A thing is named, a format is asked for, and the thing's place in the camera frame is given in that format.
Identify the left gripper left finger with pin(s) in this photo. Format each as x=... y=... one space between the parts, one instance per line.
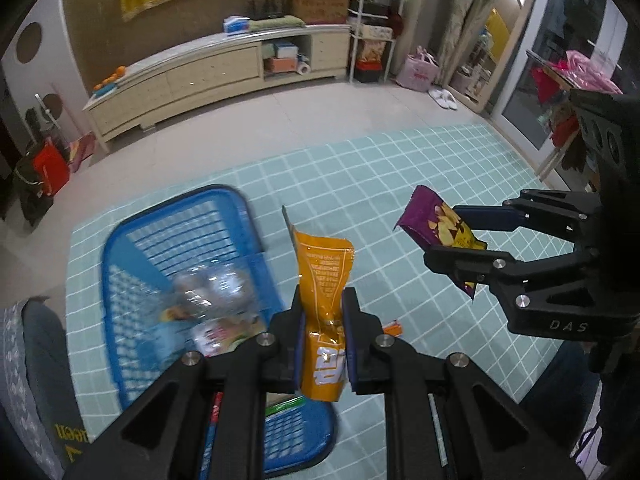
x=166 y=433

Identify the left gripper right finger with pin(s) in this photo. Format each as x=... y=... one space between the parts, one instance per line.
x=444 y=418

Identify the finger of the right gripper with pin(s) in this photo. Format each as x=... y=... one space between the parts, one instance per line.
x=572 y=216
x=553 y=288

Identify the purple chips packet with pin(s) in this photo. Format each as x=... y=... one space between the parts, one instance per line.
x=430 y=222

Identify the green white cracker packet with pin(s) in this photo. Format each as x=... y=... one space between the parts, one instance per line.
x=278 y=402

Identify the clear striped cookie bag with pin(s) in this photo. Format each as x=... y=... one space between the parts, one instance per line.
x=219 y=290

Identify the blue plastic basket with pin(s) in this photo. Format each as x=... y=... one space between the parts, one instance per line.
x=140 y=258

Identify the small orange snack packet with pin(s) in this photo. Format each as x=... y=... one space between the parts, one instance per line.
x=393 y=329

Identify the white red snack packet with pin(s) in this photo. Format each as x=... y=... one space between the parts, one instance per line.
x=213 y=337

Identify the white slippers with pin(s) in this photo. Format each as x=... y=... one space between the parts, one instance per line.
x=443 y=98

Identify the teal grid tablecloth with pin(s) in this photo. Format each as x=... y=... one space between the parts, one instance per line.
x=355 y=189

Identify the pink gift bag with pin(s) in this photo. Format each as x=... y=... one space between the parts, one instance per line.
x=418 y=71

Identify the dark backpack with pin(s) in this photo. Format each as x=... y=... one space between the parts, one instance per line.
x=29 y=185

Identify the white metal shelf rack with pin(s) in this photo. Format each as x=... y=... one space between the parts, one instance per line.
x=375 y=27

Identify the red bag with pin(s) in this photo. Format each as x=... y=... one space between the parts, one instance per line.
x=51 y=167

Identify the white paper roll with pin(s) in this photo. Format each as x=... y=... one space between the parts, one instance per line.
x=303 y=67

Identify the cardboard box on cabinet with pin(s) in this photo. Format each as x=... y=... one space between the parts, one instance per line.
x=314 y=12

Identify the green folded cloth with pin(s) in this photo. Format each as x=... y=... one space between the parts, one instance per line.
x=281 y=22

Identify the oranges on blue plate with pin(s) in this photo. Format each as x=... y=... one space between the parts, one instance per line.
x=108 y=84

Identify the cream tv cabinet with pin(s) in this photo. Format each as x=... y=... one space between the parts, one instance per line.
x=212 y=69

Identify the blue tissue box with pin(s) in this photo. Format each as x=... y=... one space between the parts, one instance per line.
x=236 y=25

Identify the pink box by wall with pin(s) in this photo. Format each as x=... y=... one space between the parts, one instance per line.
x=79 y=150

